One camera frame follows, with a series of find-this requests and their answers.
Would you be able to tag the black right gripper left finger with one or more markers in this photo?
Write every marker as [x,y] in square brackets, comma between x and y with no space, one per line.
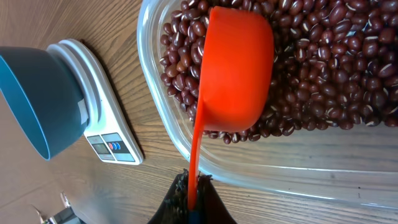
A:
[173,209]

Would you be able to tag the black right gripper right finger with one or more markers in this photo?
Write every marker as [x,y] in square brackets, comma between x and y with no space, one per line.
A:
[209,205]

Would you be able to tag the red measuring scoop blue handle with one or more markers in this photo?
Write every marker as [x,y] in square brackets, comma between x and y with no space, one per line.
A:
[235,77]

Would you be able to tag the white kitchen scale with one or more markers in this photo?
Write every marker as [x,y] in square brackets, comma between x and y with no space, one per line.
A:
[107,131]

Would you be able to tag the blue bowl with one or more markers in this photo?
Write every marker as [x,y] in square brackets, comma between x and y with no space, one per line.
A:
[44,97]

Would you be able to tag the clear plastic container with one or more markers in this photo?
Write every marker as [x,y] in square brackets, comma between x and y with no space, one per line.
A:
[357,166]

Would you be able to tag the red beans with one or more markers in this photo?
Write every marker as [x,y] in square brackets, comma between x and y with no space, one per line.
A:
[335,63]

